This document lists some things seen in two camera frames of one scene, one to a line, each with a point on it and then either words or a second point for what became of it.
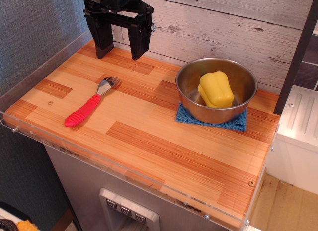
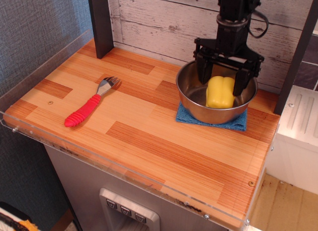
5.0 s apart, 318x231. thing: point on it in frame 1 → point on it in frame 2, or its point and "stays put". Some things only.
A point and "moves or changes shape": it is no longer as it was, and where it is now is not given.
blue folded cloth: (240, 122) stays put
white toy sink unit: (294, 157) stays put
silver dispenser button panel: (122, 213) stays put
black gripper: (127, 7) → (230, 45)
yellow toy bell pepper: (214, 89) moves or changes shape
